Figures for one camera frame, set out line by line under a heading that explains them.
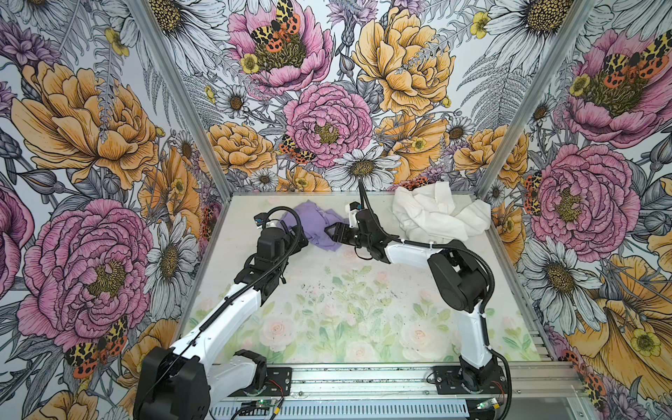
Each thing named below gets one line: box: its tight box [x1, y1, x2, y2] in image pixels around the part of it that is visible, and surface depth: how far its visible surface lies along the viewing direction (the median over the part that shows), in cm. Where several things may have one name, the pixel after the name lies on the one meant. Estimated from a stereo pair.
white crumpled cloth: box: [392, 181, 492, 243], surface depth 113 cm
